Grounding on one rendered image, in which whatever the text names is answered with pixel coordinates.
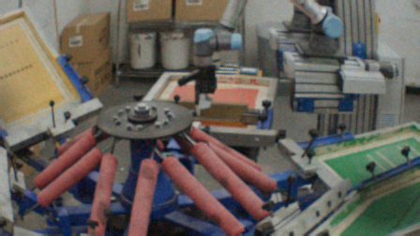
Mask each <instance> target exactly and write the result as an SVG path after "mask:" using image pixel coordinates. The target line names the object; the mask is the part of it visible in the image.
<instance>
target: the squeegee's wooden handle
mask: <svg viewBox="0 0 420 236"><path fill-rule="evenodd" d="M150 101H158V102H171V103H174V104H175V100H174V99H163V98H152V99H151V100H150ZM206 101H208V102H209V103H210V107H209V108H206V109H201V110H200V116H199V115H198V114H197V112H196V117H202V118H218V119H234V120H239V122H241V123H242V115H241V114H242V113H248V103H241V102H226V101H210V100H206ZM178 105H180V106H183V107H185V108H186V109H188V110H195V111H196V108H195V100H194V99H180V100H179V101H178Z"/></svg>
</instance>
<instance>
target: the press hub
mask: <svg viewBox="0 0 420 236"><path fill-rule="evenodd" d="M192 123H193V115H192V113H191V112H190V111H189V110H188V109H186V108H185V107H183V106H180V105H178V104H174V103H171V102H158V101H135V102H128V103H123V104H120V105H117V106H113V107H111V108H108V109H107V110H105V111H104V112H102V113H101V114H100V115H99V116H98V117H97V128H98V129H99V130H100V131H101V132H103V133H105V134H107V135H109V136H112V137H114V138H118V139H123V140H129V147H130V153H131V164H129V167H128V175H127V178H126V180H125V182H123V183H121V184H120V185H122V186H123V187H122V188H121V190H120V194H119V197H118V196H117V195H115V194H114V193H112V197H111V200H110V202H111V203H114V202H120V204H121V206H122V207H123V208H124V210H125V211H126V212H125V213H118V214H117V213H114V214H113V217H112V227H113V229H115V230H117V231H120V232H122V233H125V230H126V229H127V227H128V224H129V223H130V218H131V213H132V210H133V208H132V206H133V204H134V198H135V195H136V194H135V192H136V188H137V183H138V180H139V173H140V169H141V166H142V164H141V163H142V161H143V160H146V159H150V157H151V154H152V151H153V148H152V147H151V146H150V144H149V143H148V142H147V140H150V141H151V142H152V144H153V143H154V140H159V139H163V138H167V137H173V136H176V135H179V134H181V133H183V132H185V131H186V130H187V129H189V128H190V127H191V125H192ZM153 160H155V161H156V162H157V163H158V153H156V152H155V154H154V158H153ZM156 181H157V183H156V187H155V190H154V196H153V200H152V207H151V210H150V216H149V217H151V221H150V224H149V225H148V226H147V227H148V230H147V231H146V236H177V235H180V234H185V233H187V232H188V229H186V228H183V227H181V226H179V225H178V224H174V223H172V222H170V221H169V220H167V219H164V216H165V214H171V213H172V212H174V211H177V212H180V213H182V214H187V215H189V216H191V217H194V218H195V219H200V220H202V221H203V222H205V221H206V220H207V219H208V215H206V214H205V213H204V212H203V211H202V210H201V209H200V207H199V206H197V205H187V206H181V207H179V206H178V197H179V196H184V195H185V194H186V193H184V192H183V191H182V190H181V188H180V187H179V186H178V185H177V184H176V183H172V182H169V181H168V180H167V179H166V177H165V176H164V174H163V171H162V168H161V165H160V164H159V170H158V174H157V179H156Z"/></svg>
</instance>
